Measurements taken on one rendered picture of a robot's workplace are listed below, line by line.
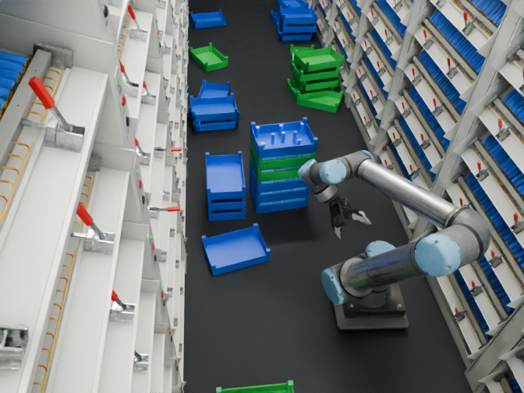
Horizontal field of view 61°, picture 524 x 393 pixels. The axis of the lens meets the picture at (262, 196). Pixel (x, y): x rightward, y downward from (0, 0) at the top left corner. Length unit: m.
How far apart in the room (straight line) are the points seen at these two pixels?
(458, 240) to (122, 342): 0.92
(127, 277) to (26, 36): 0.46
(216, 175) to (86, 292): 1.88
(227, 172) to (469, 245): 1.49
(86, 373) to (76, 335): 0.05
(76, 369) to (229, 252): 1.76
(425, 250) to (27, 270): 1.10
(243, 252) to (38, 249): 1.90
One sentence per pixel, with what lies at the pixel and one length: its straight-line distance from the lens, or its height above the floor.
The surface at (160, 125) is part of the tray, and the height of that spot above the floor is 0.89.
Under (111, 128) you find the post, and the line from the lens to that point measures 0.79.
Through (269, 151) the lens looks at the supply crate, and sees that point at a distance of 2.22.
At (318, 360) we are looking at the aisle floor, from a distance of 2.05.
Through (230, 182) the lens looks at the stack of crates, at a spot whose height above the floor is 0.16.
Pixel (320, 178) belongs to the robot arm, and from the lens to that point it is 1.71.
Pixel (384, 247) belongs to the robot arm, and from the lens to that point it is 1.95.
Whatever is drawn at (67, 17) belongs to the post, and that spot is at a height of 1.56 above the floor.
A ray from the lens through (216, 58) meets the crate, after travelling 3.96.
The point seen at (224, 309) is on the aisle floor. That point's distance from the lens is 2.14.
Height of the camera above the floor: 1.82
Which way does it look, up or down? 44 degrees down
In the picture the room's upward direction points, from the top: 3 degrees clockwise
